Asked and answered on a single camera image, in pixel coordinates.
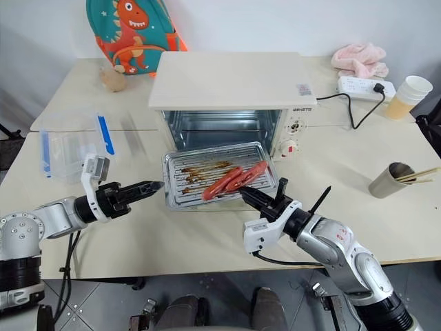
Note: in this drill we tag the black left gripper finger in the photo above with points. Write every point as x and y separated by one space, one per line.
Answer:
138 199
144 186

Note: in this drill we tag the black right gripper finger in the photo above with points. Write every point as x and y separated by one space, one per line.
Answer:
253 201
256 194

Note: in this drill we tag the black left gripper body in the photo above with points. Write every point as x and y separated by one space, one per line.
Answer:
110 201

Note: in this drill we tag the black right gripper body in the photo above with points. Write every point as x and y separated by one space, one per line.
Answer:
275 208

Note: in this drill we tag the silver ribbed baking tray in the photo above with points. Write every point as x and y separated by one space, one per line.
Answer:
186 162

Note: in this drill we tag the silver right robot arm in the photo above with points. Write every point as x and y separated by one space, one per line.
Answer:
348 248

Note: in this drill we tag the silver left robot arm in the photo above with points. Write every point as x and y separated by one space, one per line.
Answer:
24 231

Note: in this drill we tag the red sausage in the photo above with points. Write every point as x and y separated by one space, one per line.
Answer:
253 171
220 184

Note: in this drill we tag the glass oven door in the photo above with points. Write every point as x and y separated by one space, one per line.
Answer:
193 208

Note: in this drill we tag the cream oven knob red mark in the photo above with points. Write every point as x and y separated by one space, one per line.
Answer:
288 147

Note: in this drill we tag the oven warning sticker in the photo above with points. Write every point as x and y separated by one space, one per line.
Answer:
304 89

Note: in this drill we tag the cream toaster oven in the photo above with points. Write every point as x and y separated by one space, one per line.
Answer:
234 79

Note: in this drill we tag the clear container with blue clips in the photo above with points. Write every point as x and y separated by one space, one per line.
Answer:
72 151

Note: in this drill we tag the dark rounded shape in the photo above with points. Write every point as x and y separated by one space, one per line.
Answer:
182 312
270 308

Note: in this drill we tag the grey metal cup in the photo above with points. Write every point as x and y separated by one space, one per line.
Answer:
382 182

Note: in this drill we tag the brown plush toy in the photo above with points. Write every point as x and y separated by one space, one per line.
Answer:
112 80

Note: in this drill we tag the black stand with legs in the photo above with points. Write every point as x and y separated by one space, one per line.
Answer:
8 148

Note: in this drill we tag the white power strip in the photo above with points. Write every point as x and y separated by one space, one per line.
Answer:
355 86

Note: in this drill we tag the wooden chopstick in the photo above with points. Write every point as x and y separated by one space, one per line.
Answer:
423 173
420 179

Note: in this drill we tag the teal dinosaur backpack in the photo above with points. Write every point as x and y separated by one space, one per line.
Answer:
134 34

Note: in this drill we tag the tan paper cup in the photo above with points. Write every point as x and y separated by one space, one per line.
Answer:
396 108

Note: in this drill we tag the pink towel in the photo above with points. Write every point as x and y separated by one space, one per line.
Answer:
360 60

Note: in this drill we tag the black object at table side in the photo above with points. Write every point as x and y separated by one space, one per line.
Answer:
430 138

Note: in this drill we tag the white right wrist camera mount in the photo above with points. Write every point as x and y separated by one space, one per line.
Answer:
262 231

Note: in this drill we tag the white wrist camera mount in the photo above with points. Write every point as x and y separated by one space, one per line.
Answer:
90 179
262 231

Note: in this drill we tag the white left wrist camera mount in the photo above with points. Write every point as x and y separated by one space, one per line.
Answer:
90 179

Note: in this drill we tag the metal caster bracket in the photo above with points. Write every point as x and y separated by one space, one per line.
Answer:
327 303
143 313

